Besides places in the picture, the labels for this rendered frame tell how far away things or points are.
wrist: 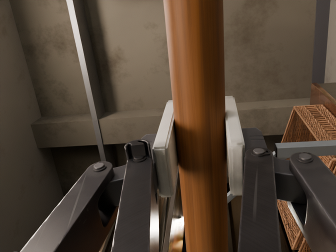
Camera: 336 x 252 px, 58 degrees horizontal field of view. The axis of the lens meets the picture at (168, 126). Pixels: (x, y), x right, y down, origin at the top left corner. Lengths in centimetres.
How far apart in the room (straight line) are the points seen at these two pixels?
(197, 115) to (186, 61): 3
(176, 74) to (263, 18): 317
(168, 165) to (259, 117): 312
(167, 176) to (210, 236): 7
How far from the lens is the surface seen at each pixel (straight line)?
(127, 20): 337
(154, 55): 335
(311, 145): 117
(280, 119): 331
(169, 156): 15
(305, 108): 174
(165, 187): 16
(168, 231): 147
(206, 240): 21
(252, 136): 17
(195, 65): 16
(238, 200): 186
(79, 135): 358
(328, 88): 192
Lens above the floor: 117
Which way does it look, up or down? 8 degrees up
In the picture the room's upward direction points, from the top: 94 degrees counter-clockwise
